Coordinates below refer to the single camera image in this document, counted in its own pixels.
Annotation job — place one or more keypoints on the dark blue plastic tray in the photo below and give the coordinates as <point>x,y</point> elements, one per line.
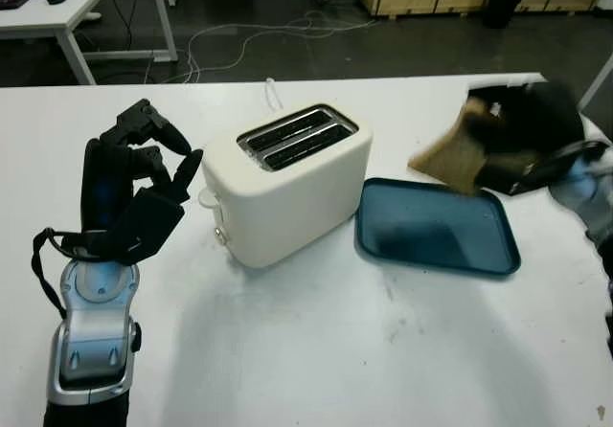
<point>431,235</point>

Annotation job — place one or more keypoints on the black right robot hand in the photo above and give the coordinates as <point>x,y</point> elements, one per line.
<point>536,120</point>

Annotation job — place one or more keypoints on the toasted bread slice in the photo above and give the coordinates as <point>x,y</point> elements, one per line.
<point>450,159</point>

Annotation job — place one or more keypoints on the black trash bin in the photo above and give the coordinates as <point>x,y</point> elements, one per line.
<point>500,10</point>

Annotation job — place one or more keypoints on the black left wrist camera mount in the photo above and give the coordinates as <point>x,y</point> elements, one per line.
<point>143,226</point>

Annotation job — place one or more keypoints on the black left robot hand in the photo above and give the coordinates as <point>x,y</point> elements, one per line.
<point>103,183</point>

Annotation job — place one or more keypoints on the white table leg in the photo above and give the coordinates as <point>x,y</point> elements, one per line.
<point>596,82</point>

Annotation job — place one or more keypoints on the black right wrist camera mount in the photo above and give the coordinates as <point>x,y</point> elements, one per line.
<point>551,171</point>

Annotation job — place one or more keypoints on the cream two-slot toaster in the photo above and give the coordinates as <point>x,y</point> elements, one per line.
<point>287,197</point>

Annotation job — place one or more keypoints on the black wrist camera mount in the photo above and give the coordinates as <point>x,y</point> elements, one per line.
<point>551,171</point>
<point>143,226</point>

